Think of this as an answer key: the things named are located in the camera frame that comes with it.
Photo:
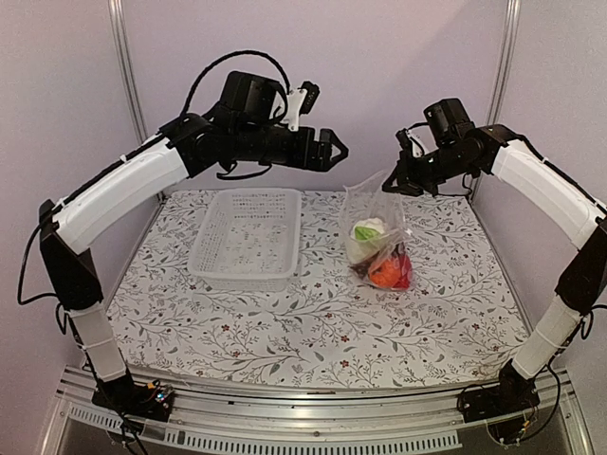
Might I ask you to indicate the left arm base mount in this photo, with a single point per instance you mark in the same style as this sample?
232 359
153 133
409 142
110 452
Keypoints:
152 401

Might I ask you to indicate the clear zip top bag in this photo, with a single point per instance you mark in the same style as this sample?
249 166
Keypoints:
368 200

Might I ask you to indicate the right aluminium corner post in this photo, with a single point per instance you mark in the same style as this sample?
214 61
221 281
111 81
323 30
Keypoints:
507 50

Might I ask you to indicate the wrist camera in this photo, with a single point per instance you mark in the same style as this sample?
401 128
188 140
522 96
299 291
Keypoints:
448 122
248 99

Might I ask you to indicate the floral patterned table mat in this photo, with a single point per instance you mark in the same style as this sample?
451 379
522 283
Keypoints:
458 323

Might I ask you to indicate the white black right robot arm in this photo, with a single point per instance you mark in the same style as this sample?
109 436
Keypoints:
574 216

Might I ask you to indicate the orange toy pumpkin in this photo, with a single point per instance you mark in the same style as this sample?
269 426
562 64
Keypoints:
385 275

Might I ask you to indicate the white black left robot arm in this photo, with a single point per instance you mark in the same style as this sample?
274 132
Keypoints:
181 149

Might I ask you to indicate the aluminium front rail frame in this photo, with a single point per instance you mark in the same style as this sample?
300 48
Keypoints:
220 417

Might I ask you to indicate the red toy bell pepper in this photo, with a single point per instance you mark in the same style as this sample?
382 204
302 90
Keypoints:
403 272

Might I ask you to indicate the aluminium corner post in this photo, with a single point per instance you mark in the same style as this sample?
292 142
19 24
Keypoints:
120 38
507 50

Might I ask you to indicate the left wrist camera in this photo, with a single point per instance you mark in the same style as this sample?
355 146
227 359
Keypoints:
248 99

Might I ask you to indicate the white toy cauliflower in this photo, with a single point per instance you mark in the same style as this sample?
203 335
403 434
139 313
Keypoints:
365 239

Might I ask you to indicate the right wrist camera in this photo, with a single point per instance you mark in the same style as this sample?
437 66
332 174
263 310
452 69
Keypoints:
448 122

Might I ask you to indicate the left aluminium corner post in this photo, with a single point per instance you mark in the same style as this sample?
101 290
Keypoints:
120 38

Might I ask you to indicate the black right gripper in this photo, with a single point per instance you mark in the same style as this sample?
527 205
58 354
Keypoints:
404 172

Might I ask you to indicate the white perforated plastic basket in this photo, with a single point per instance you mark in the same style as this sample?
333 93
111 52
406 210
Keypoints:
248 240

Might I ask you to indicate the dark red grape bunch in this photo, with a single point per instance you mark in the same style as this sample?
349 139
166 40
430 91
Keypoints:
361 270

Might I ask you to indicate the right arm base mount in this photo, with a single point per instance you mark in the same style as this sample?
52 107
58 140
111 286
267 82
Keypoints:
514 399

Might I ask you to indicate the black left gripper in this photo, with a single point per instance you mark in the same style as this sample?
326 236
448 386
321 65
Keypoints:
321 162

